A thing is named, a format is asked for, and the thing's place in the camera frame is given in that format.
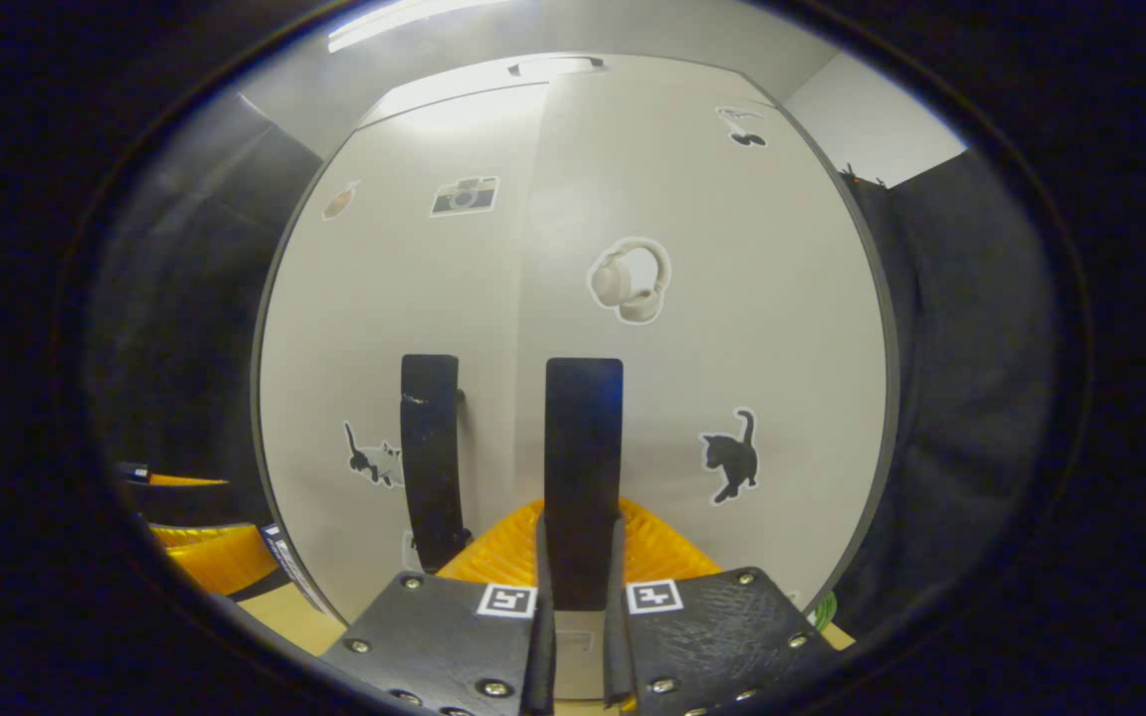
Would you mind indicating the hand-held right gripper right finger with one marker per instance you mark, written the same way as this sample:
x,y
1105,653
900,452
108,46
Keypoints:
x,y
618,656

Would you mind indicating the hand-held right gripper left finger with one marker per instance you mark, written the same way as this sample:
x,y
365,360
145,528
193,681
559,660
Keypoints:
x,y
543,656

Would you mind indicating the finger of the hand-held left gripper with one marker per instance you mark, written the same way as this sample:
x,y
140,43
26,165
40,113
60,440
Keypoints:
x,y
185,502
215,557

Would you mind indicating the white cabinet door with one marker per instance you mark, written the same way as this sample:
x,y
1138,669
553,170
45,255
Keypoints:
x,y
364,318
782,298

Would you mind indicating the white double-door shoe cabinet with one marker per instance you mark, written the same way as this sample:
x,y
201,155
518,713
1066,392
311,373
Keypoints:
x,y
894,338

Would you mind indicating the white cabinet drawer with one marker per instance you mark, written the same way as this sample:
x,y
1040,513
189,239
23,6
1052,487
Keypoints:
x,y
454,94

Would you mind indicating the black backdrop cloth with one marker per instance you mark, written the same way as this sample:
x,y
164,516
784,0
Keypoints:
x,y
185,328
971,398

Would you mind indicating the watermelon slice toy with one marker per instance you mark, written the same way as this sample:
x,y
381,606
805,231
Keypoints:
x,y
825,610

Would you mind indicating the ceiling light panel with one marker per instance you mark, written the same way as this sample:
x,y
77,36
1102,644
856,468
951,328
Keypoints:
x,y
384,25

